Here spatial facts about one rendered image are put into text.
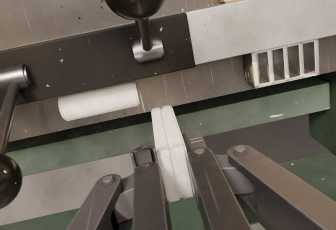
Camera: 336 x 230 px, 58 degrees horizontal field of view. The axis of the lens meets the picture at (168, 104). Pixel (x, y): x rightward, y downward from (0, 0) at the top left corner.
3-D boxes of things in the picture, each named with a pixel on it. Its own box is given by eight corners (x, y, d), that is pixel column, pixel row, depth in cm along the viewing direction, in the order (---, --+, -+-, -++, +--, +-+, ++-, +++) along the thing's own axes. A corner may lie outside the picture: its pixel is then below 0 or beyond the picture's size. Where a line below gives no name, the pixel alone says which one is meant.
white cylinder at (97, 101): (70, 115, 34) (140, 101, 34) (63, 125, 31) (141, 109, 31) (62, 90, 33) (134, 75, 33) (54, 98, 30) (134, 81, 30)
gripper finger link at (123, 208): (168, 213, 14) (104, 227, 14) (161, 160, 19) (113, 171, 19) (162, 185, 13) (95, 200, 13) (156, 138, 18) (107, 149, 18)
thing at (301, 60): (305, 69, 35) (320, 75, 32) (245, 82, 34) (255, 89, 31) (303, 34, 33) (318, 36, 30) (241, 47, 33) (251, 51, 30)
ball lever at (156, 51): (173, 68, 28) (175, -10, 15) (133, 77, 28) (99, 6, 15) (164, 31, 29) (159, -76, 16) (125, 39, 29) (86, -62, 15)
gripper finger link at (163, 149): (181, 200, 16) (167, 204, 16) (169, 143, 22) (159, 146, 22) (170, 149, 15) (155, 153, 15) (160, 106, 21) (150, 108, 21)
